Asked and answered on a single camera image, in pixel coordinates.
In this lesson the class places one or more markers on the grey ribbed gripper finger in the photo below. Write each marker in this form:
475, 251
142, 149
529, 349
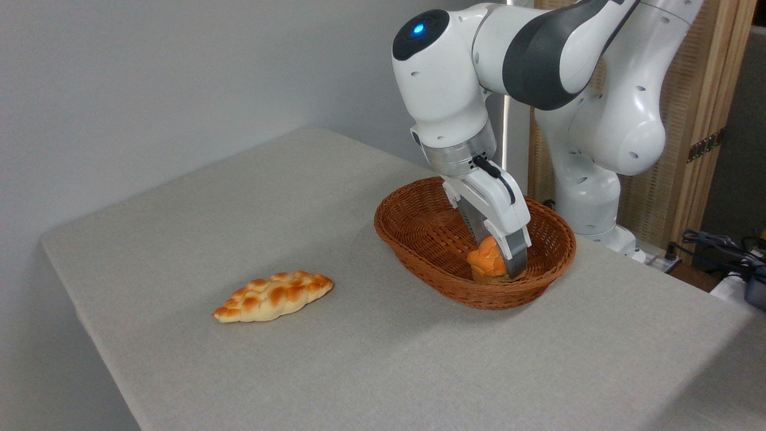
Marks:
476, 224
517, 254

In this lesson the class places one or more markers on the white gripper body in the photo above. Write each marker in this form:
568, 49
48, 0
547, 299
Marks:
499, 197

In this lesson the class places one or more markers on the round knotted bread roll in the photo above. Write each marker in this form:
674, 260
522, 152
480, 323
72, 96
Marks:
488, 263

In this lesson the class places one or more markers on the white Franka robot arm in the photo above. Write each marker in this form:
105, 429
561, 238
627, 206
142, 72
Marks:
443, 90

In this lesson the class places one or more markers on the long braided bread loaf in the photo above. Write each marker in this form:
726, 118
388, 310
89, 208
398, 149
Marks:
272, 296

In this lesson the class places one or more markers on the brown wicker oval basket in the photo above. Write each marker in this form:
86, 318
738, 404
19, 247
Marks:
419, 239

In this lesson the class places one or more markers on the white vertical pole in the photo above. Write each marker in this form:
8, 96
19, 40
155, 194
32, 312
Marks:
507, 137

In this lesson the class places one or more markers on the white power strip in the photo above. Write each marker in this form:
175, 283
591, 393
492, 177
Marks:
655, 258

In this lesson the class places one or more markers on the grey tablecloth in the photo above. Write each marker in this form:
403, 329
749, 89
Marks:
359, 359

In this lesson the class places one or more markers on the dark metal screen hinge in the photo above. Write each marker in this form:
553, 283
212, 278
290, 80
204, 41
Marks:
706, 145

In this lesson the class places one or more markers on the dark grey device box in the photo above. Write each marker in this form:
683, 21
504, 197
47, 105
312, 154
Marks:
757, 293

